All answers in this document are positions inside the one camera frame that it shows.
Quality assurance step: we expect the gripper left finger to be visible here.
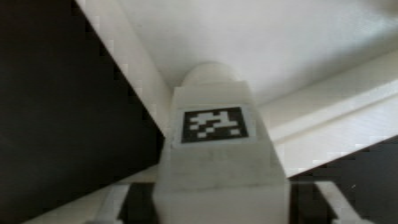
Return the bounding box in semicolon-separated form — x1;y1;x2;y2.
87;183;158;224

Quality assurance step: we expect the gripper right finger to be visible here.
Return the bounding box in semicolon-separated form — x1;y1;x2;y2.
289;181;373;224

